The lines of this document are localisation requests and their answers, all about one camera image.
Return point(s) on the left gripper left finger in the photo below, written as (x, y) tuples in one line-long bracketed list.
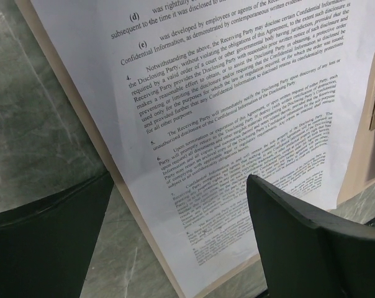
[(46, 246)]

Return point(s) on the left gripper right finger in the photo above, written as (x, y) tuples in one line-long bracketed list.
[(306, 251)]

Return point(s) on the beige cardboard folder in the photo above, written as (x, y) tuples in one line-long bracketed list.
[(134, 201)]

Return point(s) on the single white printed sheet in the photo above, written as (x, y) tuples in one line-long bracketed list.
[(221, 124)]

